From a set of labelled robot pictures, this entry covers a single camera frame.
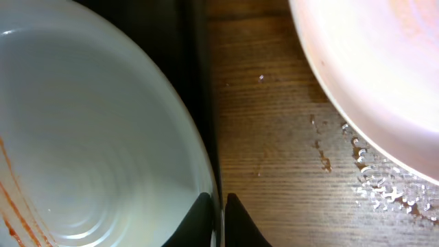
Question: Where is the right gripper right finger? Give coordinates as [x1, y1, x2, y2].
[225, 193, 272, 247]

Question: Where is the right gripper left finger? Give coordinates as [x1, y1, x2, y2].
[163, 192, 213, 247]

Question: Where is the pale green plate with ketchup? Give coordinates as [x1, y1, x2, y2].
[1, 1, 223, 246]

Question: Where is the pink white plate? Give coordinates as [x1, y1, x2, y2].
[289, 0, 438, 183]

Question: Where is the brown serving tray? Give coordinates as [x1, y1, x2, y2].
[73, 0, 224, 207]

